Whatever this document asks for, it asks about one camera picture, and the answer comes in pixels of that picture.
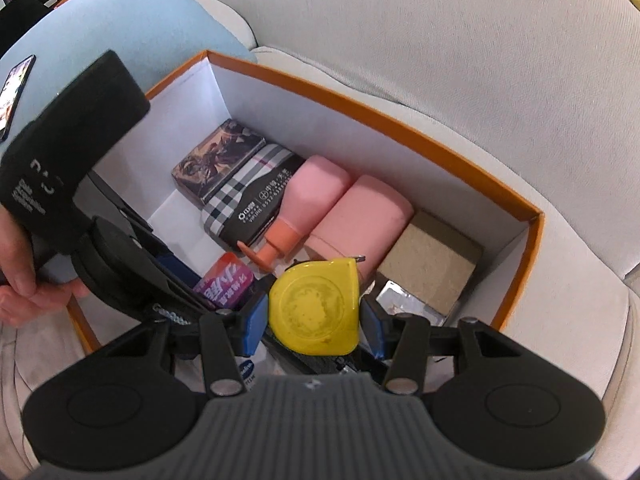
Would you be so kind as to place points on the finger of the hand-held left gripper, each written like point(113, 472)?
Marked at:
point(177, 270)
point(185, 292)

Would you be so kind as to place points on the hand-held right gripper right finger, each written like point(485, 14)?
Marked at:
point(375, 327)

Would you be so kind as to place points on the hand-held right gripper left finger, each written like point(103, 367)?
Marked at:
point(255, 325)

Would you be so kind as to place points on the purple pink snack packet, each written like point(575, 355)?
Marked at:
point(225, 285)

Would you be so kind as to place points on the clear card packet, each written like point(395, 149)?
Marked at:
point(410, 302)

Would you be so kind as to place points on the white bottle blue label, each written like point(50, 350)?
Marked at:
point(247, 370)

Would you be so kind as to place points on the yellow tape measure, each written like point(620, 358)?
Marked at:
point(315, 305)

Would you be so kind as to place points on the black tube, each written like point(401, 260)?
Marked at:
point(320, 364)

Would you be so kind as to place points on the small brown cardboard box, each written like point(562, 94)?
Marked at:
point(430, 260)

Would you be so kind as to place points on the plaid black case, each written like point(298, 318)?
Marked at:
point(250, 200)

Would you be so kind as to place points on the pink cylindrical container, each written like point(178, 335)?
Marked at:
point(365, 215)

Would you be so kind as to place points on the dark picture-printed box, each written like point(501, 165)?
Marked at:
point(215, 160)

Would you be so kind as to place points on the pink pump bottle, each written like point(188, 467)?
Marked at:
point(315, 185)

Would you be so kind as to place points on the orange cardboard box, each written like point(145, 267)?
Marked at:
point(350, 125)

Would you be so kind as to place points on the person's left hand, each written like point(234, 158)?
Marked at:
point(15, 270)

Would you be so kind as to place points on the black smartphone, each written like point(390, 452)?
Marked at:
point(17, 90)

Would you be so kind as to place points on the dark chair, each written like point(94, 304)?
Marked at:
point(20, 20)

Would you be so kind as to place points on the light blue cushion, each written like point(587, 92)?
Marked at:
point(125, 20)

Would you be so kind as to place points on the beige sofa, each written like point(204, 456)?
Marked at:
point(450, 60)

